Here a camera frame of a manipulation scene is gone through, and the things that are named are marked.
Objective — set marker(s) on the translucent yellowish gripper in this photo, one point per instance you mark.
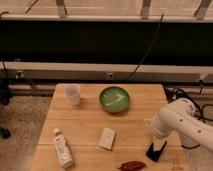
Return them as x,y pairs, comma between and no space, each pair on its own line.
158,141

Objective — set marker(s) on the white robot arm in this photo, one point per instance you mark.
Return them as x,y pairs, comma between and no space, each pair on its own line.
178,116

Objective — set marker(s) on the white sponge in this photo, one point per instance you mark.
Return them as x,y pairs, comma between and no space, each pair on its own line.
107,138

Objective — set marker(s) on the red chili pepper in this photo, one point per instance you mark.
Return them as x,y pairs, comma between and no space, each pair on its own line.
132,166

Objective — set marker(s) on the green bowl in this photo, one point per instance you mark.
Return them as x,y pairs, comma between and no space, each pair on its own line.
114,99

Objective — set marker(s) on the white plastic bottle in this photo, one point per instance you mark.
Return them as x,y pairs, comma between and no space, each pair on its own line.
63,152

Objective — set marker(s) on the translucent plastic cup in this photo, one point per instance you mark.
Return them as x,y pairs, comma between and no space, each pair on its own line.
72,92

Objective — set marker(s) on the black object on floor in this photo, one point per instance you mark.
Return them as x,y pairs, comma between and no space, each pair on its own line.
4,133

